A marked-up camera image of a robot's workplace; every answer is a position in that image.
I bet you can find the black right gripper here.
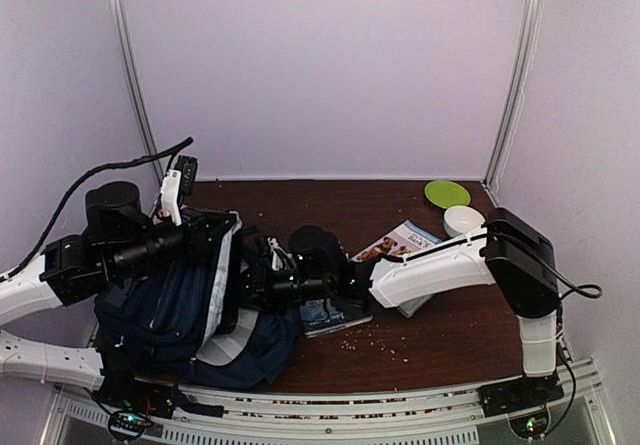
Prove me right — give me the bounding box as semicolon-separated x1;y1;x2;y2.
222;256;333;315

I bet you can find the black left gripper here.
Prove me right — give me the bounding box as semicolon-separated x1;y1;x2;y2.
107;205;236;281

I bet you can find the navy blue backpack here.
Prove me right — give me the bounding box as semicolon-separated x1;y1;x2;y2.
94;211;298;391

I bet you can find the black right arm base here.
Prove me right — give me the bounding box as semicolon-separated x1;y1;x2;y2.
477;372;564;418

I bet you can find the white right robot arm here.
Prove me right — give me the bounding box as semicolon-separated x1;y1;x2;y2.
240;208;603;407

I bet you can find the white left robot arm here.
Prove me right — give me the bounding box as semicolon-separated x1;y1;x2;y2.
1;137;241;409

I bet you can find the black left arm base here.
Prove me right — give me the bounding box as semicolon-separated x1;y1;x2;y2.
91;350;175;419

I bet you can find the dark Wuthering Heights book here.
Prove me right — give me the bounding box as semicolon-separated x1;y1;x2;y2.
299;297;373;338

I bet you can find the dog picture book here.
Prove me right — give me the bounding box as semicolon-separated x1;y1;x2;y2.
351;220;441;263

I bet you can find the pale green notebook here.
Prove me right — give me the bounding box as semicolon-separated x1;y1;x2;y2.
397;295;432;318

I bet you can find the green plate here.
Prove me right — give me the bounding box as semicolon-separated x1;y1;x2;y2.
424;180;471;209

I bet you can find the white bowl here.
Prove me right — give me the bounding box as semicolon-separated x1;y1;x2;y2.
443;205;485;238

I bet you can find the aluminium front rail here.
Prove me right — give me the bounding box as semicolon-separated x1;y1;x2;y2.
39;359;616;445

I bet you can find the aluminium frame post left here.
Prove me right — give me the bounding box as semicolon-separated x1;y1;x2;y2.
103;0;169;189

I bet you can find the aluminium frame post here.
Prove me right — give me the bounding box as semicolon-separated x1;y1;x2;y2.
103;0;169;189
483;0;544;197

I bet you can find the aluminium frame post right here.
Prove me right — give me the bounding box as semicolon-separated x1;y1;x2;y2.
483;0;544;197

